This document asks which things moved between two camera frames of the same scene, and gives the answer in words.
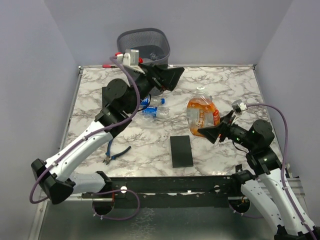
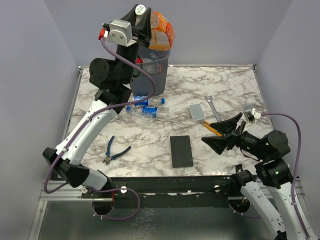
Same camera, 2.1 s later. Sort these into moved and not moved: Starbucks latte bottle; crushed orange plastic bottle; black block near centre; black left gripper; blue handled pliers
Moved: black left gripper; crushed orange plastic bottle
Not moved: blue handled pliers; black block near centre; Starbucks latte bottle
